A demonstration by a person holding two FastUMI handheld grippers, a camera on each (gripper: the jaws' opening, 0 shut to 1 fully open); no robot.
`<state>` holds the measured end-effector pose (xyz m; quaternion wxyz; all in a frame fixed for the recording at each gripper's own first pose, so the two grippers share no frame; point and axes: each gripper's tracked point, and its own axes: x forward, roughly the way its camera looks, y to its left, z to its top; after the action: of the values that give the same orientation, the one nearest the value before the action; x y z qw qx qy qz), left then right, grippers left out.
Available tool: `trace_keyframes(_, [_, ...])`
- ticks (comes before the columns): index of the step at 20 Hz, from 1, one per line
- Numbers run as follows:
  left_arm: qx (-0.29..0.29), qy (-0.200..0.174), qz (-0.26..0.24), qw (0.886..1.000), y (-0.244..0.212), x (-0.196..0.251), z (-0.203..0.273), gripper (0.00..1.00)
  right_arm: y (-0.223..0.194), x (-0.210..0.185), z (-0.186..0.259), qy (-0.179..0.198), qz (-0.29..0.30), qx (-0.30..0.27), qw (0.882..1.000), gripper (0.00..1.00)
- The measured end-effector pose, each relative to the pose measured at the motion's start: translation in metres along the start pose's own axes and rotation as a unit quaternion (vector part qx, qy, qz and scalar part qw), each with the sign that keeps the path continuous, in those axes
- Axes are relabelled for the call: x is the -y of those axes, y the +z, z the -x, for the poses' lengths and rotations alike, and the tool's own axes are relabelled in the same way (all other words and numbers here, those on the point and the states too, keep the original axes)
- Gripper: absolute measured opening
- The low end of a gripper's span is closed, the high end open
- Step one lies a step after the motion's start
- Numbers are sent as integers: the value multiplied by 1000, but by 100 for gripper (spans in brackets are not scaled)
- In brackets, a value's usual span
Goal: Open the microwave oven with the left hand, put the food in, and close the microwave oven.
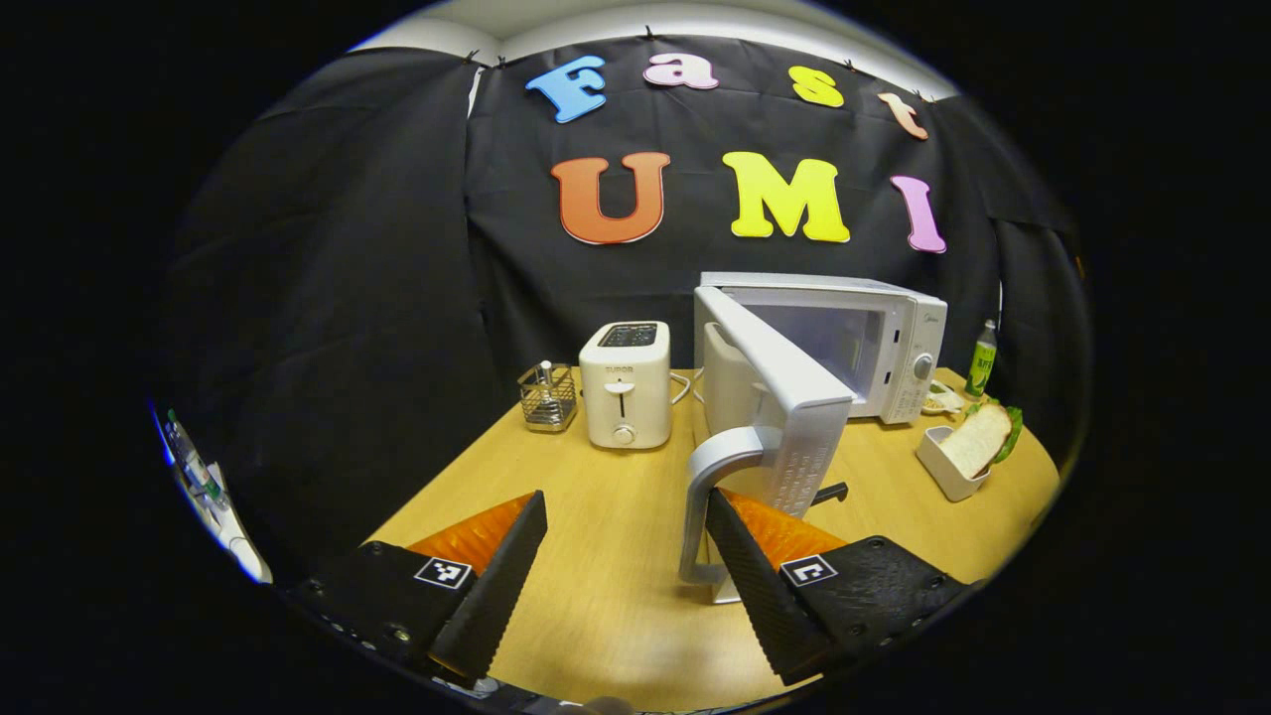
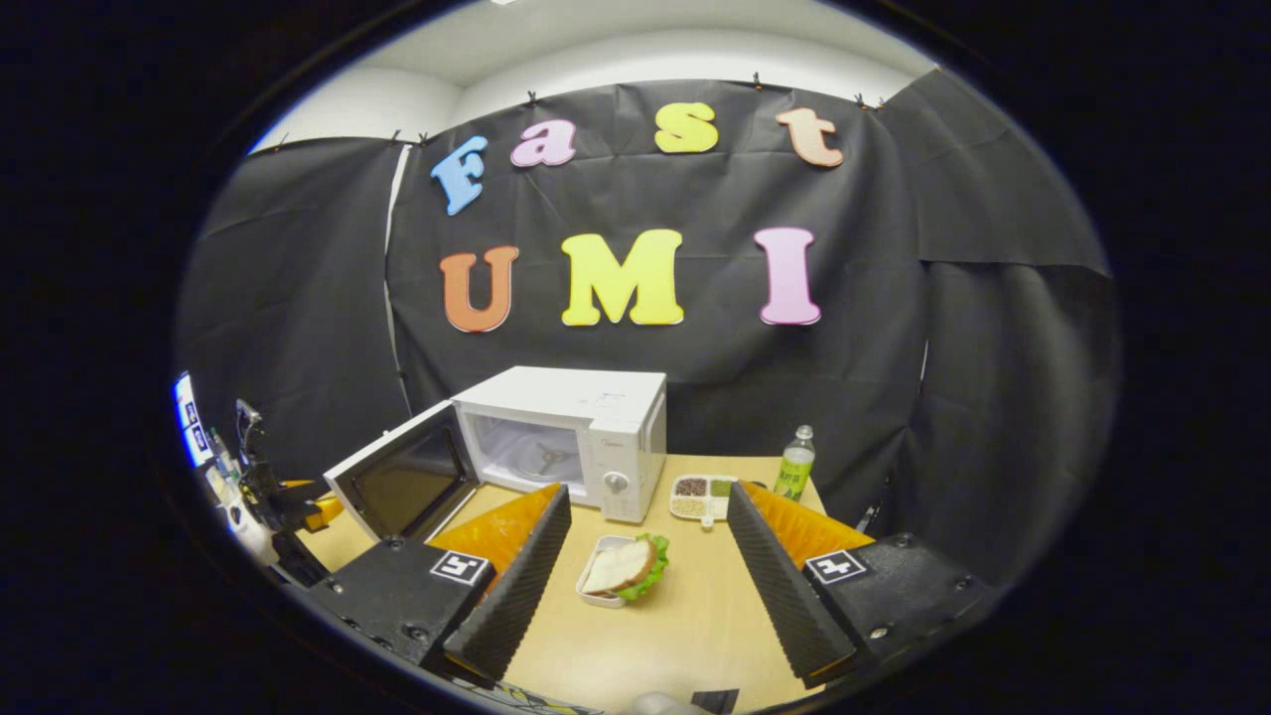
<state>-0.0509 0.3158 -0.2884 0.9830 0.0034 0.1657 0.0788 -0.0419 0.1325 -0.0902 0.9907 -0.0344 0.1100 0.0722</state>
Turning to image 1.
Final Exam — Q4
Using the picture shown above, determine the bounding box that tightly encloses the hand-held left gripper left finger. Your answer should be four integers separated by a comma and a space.
288, 490, 549, 686

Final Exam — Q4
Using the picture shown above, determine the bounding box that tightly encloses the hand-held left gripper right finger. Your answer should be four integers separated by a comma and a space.
705, 487, 979, 688

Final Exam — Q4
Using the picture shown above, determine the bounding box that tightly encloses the bread and lettuce sandwich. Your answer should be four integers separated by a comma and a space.
938, 400, 1025, 481

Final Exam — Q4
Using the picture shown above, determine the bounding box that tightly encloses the white microwave oven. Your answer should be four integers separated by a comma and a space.
678, 271, 949, 605

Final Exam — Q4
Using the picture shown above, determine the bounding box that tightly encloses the white toaster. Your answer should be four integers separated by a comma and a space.
579, 320, 673, 451

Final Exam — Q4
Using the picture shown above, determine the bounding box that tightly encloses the green drink bottle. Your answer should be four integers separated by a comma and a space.
965, 320, 999, 400

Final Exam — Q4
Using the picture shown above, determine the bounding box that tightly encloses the metal wire basket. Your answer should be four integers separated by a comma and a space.
517, 360, 579, 433

